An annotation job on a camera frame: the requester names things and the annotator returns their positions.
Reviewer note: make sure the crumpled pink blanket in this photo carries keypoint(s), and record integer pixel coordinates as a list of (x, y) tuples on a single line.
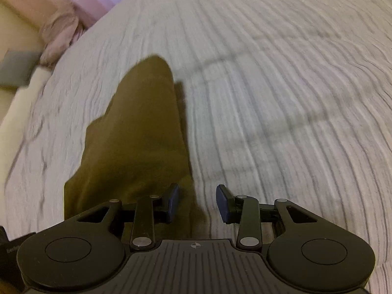
[(58, 33)]

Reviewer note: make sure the olive brown garment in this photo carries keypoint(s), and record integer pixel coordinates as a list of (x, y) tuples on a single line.
[(137, 128)]

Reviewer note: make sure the grey pillow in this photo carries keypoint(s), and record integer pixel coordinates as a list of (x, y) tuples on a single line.
[(17, 67)]

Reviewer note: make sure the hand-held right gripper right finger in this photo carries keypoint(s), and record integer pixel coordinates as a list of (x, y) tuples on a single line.
[(223, 203)]

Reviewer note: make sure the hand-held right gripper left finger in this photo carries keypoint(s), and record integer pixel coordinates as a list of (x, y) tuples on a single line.
[(173, 200)]

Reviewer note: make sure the bed with white ribbed cover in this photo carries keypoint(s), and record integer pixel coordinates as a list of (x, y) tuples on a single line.
[(275, 98)]

